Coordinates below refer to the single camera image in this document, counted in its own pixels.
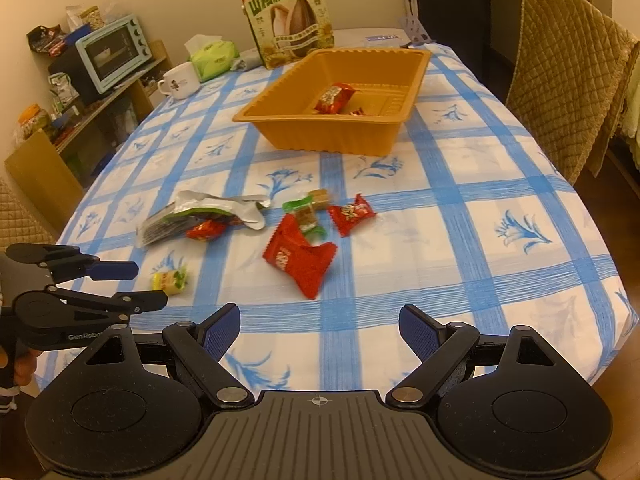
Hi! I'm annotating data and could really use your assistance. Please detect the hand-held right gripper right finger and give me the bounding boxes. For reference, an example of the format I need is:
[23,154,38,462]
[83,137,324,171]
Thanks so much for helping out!
[385,304,558,408]

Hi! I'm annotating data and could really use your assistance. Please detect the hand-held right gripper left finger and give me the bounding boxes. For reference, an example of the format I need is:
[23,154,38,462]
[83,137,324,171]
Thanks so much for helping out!
[85,303,256,408]

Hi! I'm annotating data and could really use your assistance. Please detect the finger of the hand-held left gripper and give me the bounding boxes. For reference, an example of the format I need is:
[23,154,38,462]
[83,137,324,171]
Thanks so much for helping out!
[47,285,169,322]
[40,252,140,284]

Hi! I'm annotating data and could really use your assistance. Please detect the yellow green candy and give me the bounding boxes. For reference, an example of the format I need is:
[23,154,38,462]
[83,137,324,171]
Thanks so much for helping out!
[151,267,190,294]

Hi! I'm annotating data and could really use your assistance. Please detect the snack packets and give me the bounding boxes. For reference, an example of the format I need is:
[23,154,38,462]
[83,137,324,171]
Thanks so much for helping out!
[136,190,272,248]

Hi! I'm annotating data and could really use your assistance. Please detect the square red foil candy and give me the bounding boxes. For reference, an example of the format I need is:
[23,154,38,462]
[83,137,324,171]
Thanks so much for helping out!
[186,219,228,242]

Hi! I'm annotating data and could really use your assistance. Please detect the large red snack packet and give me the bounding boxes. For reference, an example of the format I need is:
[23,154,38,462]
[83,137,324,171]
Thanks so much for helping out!
[262,213,339,301]

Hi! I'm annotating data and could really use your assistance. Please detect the orange plastic tray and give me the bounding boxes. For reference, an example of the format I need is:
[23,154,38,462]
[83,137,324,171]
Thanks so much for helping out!
[233,47,432,156]

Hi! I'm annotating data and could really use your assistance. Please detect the person's left hand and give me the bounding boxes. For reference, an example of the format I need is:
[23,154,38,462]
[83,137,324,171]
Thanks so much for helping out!
[0,347,42,387]

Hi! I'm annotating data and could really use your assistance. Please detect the quilted tan chair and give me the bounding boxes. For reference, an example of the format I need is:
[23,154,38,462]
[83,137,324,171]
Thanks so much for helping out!
[0,177,58,251]
[505,0,640,186]

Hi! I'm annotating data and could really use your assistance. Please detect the blue checked tablecloth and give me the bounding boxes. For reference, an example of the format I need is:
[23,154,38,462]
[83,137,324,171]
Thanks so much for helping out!
[37,27,632,403]

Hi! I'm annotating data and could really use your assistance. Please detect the wooden shelf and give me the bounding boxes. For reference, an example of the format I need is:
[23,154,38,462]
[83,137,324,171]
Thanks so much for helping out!
[5,40,173,201]

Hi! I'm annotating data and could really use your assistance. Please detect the red twist candy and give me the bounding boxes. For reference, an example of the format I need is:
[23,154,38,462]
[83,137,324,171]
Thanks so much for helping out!
[327,194,377,237]

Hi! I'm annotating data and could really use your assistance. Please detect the orange lidded jar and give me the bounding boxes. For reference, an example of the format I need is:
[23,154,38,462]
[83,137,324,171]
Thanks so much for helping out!
[17,105,51,141]

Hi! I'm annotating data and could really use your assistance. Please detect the green white snack bag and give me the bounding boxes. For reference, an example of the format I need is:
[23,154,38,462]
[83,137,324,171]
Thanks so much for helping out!
[48,72,78,111]

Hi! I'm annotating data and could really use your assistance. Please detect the white mug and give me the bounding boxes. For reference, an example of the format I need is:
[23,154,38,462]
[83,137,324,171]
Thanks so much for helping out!
[157,62,201,99]

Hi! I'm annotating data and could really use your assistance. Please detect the black appliance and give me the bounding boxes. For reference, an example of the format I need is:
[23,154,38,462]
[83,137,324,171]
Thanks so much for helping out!
[47,50,101,106]

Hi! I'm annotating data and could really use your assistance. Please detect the light blue toaster oven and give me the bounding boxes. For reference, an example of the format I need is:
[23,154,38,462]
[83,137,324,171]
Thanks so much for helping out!
[74,14,152,95]

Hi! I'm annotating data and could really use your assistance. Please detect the green tissue pack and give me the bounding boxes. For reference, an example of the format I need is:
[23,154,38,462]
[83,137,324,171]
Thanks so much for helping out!
[184,34,240,82]

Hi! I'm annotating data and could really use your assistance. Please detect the red dark snack bag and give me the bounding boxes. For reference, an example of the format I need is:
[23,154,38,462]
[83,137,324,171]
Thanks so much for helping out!
[27,24,68,53]

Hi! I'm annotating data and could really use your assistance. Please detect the grey cloth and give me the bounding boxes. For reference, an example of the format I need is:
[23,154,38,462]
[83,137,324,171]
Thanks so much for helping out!
[231,49,263,72]

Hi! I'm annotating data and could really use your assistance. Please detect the red wrapped candy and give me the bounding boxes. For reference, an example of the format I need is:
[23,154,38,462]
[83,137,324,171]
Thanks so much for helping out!
[314,83,357,116]

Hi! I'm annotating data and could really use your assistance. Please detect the clear nut jar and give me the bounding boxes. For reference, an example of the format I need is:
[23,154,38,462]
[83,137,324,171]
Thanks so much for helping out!
[80,6,106,31]

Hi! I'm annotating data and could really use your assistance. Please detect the blue white flat box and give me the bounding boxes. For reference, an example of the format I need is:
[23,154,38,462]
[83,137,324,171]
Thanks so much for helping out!
[332,27,416,50]

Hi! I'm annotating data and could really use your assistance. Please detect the sunflower printed bag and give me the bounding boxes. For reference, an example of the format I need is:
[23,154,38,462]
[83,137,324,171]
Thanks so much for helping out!
[236,0,335,70]

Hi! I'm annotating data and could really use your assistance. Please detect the green covered sofa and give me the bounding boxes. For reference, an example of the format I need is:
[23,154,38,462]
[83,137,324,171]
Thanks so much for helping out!
[607,40,640,161]

